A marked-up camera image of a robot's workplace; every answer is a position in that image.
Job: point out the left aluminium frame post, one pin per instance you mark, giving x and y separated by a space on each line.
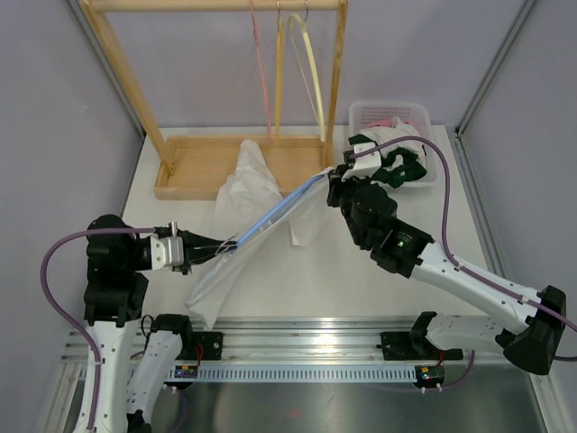
97 50

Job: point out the right aluminium frame post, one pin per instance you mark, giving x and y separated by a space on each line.
507 44

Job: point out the white plastic basket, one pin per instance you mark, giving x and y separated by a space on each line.
363 113

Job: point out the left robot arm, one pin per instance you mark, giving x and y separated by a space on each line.
117 398

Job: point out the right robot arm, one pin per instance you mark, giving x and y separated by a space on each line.
522 324

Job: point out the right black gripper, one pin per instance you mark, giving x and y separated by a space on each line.
338 185

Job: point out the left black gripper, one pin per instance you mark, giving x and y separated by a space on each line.
193 241

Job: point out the dark green t shirt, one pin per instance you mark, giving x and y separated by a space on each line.
402 162

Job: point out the wooden clothes rack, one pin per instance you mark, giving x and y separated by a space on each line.
194 167

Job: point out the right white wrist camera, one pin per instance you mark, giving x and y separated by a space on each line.
361 162

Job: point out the aluminium frame post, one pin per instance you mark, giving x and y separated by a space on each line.
97 50
507 44

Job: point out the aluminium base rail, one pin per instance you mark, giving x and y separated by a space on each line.
304 341

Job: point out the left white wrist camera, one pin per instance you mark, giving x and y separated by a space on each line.
169 248

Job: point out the yellow hanger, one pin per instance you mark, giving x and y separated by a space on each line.
279 72

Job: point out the pink hanger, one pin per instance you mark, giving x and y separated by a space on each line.
264 88

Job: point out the cream hanger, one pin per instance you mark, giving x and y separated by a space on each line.
304 55

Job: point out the white t shirt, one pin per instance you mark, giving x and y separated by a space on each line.
248 209

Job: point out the pink t shirt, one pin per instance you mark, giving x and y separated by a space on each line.
390 123

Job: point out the blue white hanger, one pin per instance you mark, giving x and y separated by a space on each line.
280 209

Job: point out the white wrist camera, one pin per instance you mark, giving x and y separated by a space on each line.
169 248
361 162

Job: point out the white slotted cable duct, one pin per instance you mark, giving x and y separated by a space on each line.
295 373

